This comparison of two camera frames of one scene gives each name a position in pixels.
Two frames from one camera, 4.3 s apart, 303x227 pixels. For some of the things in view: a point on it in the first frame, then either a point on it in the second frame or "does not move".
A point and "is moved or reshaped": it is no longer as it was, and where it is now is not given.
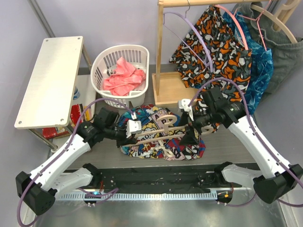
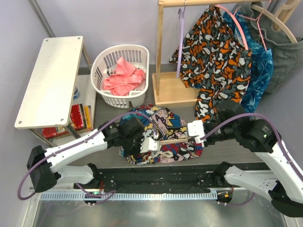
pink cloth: x=126 y=80 does not move
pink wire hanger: x=238 y=28 does not move
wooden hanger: x=166 y=120 → x=174 y=141
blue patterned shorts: x=262 y=66 does not move
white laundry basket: x=120 y=72 does not move
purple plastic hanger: x=184 y=41 → x=181 y=22
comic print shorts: x=158 y=130 is moved or reshaped
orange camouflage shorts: x=211 y=54 does not move
